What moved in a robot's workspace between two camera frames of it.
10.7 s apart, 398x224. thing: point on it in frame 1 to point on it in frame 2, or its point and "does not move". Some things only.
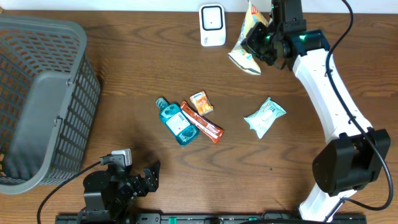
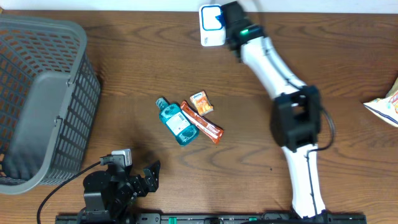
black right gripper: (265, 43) to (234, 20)
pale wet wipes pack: (260, 121) to (221, 17)
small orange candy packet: (201, 102) does not move
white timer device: (212, 25) does not move
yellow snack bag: (239, 55) to (387, 108)
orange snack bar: (201, 122) does not move
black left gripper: (151, 182) does not move
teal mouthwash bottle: (176, 122) does not move
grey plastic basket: (50, 103) does not move
